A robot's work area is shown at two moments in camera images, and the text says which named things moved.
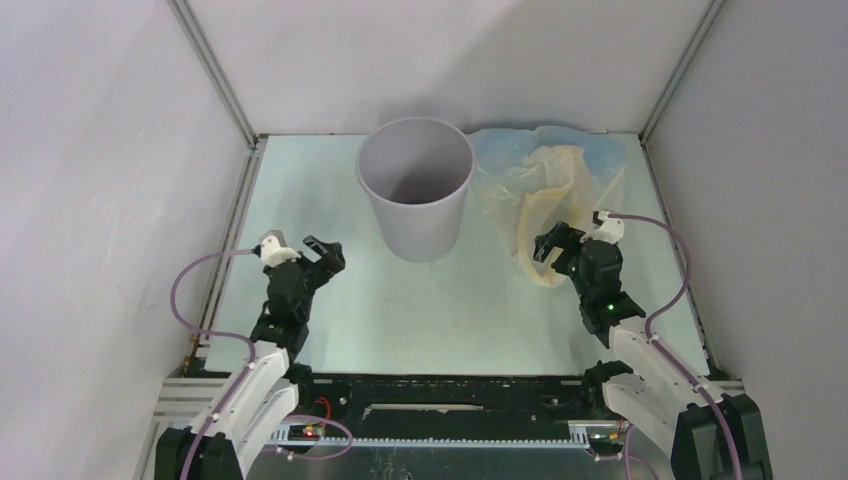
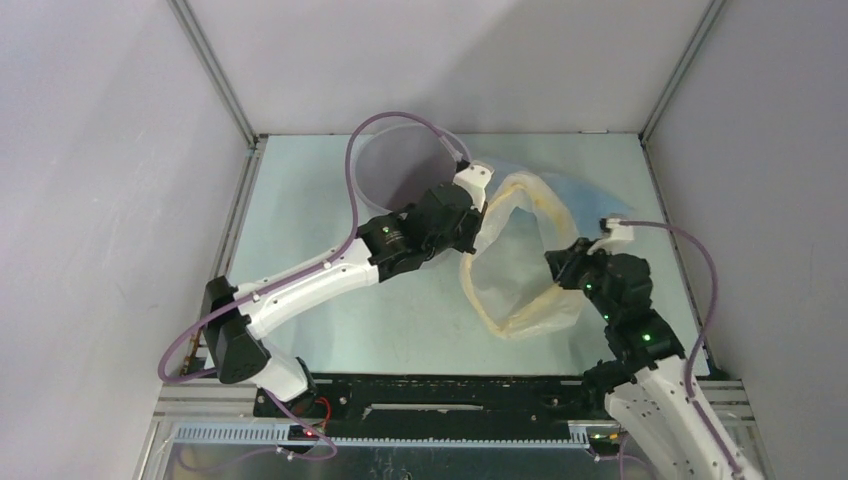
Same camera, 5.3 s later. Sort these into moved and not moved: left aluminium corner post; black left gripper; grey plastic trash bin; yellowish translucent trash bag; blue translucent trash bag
Moved: blue translucent trash bag; yellowish translucent trash bag; black left gripper
Not moved: left aluminium corner post; grey plastic trash bin
